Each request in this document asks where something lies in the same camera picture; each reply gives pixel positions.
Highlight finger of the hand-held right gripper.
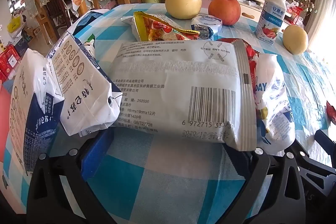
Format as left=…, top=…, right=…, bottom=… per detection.
left=314, top=130, right=336, bottom=148
left=295, top=141, right=336, bottom=173

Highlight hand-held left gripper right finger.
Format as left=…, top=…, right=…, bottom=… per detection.
left=223, top=144, right=305, bottom=224

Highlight yellow plastic bag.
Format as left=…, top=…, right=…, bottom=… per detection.
left=7, top=17, right=23, bottom=33

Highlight white blue plastic wrapper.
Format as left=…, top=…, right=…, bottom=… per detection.
left=253, top=53, right=296, bottom=153

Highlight yellow red snack wrapper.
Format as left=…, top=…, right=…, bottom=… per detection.
left=121, top=11, right=201, bottom=42

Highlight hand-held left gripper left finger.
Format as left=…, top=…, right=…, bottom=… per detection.
left=26, top=130, right=116, bottom=224

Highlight red flat-topped object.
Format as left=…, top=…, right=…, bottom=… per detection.
left=0, top=88, right=12, bottom=164

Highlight blue white milk carton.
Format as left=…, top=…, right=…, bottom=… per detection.
left=47, top=31, right=124, bottom=138
left=9, top=48, right=66, bottom=176

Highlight red apple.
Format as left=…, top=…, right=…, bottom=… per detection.
left=208, top=0, right=241, bottom=26

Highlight white yogurt bottle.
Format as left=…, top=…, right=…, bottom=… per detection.
left=255, top=0, right=288, bottom=45

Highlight red snack packet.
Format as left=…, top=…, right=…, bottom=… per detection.
left=215, top=38, right=260, bottom=109

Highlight blue white checkered tablecloth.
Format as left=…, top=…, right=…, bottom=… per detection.
left=0, top=2, right=336, bottom=224

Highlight white blue tissue packet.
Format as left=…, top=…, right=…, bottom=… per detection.
left=190, top=14, right=223, bottom=39

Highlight white wet wipe packet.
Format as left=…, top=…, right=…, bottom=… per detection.
left=109, top=39, right=258, bottom=152

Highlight dark chair with lace cover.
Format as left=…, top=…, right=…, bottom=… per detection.
left=31, top=0, right=70, bottom=45

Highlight yellow pear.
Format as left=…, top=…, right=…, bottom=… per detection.
left=282, top=25, right=309, bottom=55
left=165, top=0, right=202, bottom=20

